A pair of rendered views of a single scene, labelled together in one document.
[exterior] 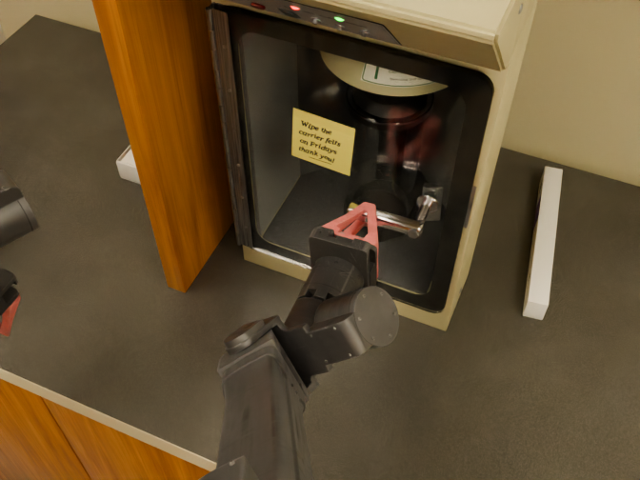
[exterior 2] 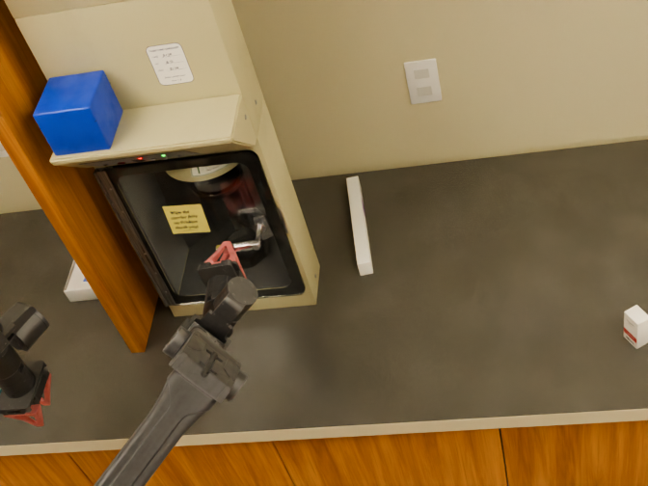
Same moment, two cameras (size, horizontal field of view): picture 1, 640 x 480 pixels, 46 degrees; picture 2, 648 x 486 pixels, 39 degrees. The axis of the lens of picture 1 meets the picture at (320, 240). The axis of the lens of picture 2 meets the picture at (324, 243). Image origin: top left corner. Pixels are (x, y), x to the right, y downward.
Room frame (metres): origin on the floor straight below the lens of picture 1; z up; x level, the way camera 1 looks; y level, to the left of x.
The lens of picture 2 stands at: (-0.70, -0.08, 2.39)
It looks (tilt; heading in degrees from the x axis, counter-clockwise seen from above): 45 degrees down; 353
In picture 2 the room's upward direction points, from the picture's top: 18 degrees counter-clockwise
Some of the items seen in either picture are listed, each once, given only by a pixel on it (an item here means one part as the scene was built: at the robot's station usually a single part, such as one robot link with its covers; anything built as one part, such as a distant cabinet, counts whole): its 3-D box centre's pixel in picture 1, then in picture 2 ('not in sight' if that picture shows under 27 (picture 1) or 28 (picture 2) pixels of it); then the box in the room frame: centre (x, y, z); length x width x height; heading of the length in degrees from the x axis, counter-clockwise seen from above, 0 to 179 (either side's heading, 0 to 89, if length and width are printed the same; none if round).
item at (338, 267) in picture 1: (332, 287); (222, 292); (0.47, -0.01, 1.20); 0.07 x 0.07 x 0.10; 68
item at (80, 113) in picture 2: not in sight; (79, 113); (0.62, 0.08, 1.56); 0.10 x 0.10 x 0.09; 66
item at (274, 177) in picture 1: (343, 178); (208, 234); (0.63, -0.03, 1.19); 0.30 x 0.01 x 0.40; 66
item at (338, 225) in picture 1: (355, 241); (227, 264); (0.53, -0.04, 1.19); 0.09 x 0.07 x 0.07; 158
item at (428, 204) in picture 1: (391, 210); (240, 240); (0.57, -0.08, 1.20); 0.10 x 0.05 x 0.03; 66
